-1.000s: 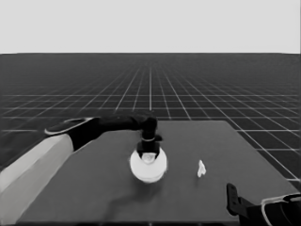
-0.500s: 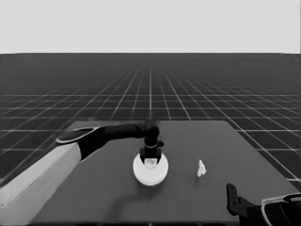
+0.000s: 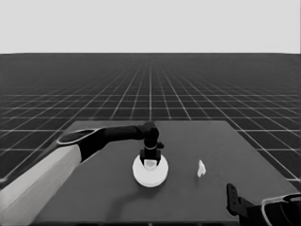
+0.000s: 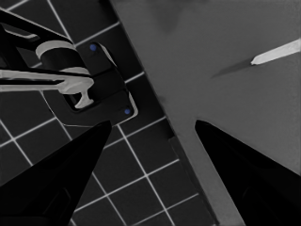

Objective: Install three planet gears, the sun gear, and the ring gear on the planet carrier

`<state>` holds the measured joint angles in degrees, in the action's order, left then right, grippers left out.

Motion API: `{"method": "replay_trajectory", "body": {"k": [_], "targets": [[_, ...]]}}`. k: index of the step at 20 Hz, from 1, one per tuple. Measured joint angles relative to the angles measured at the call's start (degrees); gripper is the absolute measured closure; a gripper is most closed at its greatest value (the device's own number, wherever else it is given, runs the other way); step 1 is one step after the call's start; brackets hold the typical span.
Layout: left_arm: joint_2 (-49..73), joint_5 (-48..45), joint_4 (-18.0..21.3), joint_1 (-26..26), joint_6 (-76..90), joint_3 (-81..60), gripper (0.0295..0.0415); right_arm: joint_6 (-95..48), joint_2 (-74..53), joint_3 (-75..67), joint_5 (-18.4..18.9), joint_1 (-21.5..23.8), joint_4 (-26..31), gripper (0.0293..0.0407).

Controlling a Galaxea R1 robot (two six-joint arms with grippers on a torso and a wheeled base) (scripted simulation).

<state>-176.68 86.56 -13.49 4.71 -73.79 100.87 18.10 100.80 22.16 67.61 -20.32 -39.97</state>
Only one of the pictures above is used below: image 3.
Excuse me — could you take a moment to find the large thick white disc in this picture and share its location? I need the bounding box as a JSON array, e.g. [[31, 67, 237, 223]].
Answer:
[[132, 153, 169, 188]]

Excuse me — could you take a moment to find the small white T-shaped piece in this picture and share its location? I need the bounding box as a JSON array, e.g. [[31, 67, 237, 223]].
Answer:
[[197, 159, 207, 178]]

